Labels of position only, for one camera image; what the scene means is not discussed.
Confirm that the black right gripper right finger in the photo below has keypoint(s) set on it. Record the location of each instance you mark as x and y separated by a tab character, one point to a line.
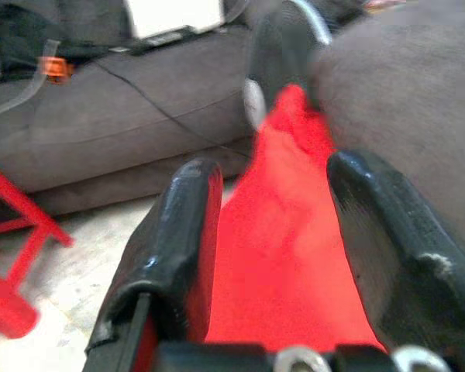
403	232

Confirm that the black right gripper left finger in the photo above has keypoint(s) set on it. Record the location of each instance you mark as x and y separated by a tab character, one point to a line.
166	240

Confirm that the red pillow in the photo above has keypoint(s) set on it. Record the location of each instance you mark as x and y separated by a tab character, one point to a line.
283	232

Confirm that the black floor fan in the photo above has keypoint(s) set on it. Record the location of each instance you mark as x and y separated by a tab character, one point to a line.
279	54

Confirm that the small orange object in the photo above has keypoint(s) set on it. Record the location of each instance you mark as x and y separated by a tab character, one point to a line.
56	69

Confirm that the red metal frame stand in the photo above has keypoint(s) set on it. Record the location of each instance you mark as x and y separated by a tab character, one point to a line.
27	232

